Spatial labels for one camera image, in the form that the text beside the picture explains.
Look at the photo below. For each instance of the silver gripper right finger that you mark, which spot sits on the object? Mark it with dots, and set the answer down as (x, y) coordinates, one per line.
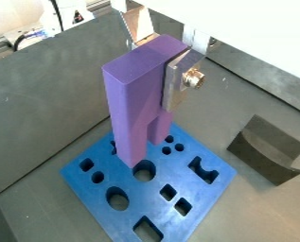
(184, 73)

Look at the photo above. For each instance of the purple double-square peg block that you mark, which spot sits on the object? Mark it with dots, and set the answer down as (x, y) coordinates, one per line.
(133, 85)

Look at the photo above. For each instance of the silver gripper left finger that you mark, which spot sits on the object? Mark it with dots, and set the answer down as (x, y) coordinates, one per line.
(138, 25)

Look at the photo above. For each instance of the blue shape-sorting insertion board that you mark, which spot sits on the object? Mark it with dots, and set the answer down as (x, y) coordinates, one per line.
(156, 201)

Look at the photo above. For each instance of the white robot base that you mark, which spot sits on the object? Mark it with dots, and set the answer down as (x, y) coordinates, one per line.
(61, 15)

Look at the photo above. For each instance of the dark grey curved holder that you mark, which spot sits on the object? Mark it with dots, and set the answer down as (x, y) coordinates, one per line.
(267, 149)

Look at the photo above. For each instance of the dark grey foam mat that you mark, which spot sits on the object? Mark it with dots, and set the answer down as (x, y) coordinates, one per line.
(53, 93)

